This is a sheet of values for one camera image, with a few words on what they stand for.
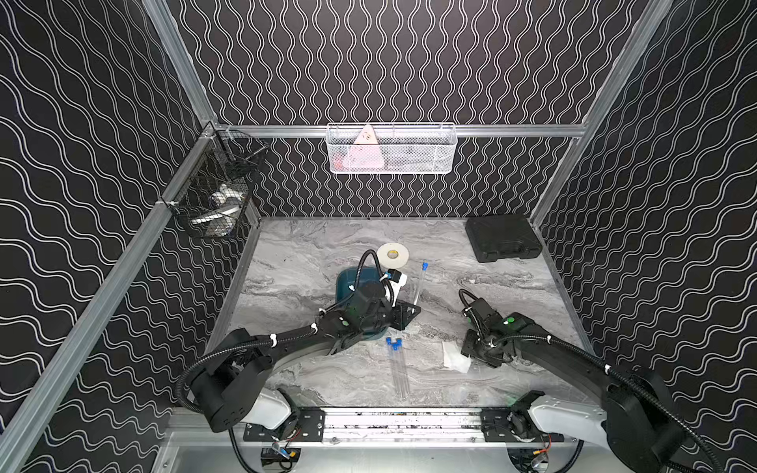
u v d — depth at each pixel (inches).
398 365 33.0
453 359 33.1
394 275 28.9
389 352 34.5
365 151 35.7
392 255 43.1
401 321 27.7
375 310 25.8
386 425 30.0
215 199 33.1
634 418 16.0
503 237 42.5
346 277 38.3
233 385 16.7
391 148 39.3
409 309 30.2
